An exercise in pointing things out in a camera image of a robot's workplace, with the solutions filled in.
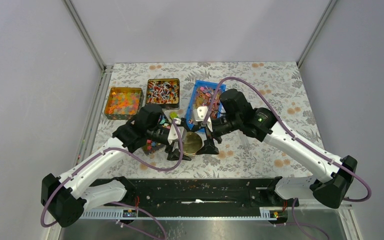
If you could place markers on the tin of star candies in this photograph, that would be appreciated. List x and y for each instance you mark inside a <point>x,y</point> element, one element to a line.
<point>152,146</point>

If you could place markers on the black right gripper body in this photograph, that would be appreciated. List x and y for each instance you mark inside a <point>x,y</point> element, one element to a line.
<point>222,125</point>

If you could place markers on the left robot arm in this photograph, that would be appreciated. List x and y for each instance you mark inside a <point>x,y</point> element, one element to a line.
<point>66,196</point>

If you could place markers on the round cream jar lid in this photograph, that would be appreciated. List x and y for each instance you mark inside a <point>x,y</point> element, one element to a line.
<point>192,143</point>

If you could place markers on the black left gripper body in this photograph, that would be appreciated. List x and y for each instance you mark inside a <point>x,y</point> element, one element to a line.
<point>158,134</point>

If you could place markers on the blue plastic candy bin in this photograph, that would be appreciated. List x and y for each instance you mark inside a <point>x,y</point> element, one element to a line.
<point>201,95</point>

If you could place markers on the gold tin orange candies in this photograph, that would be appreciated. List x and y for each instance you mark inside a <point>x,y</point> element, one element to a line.
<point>123,103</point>

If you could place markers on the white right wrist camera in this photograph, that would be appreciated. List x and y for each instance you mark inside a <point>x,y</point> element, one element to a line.
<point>201,117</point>

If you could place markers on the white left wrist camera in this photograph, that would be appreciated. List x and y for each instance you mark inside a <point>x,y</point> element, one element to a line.
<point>174,131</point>

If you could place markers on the translucent plastic scoop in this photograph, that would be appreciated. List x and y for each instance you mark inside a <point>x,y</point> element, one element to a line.
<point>244,140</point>

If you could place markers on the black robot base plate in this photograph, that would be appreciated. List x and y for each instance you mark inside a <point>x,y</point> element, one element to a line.
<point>206,197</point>

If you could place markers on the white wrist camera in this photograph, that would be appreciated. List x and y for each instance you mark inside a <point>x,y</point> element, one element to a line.
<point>201,117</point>
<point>174,131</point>

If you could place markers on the gold tin with lollipops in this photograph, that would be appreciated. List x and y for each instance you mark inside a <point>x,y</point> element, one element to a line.
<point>164,92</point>

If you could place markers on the stacked toy brick block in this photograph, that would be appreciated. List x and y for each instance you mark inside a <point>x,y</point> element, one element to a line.
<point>174,116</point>

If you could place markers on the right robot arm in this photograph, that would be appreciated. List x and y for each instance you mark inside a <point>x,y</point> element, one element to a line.
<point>331,175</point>

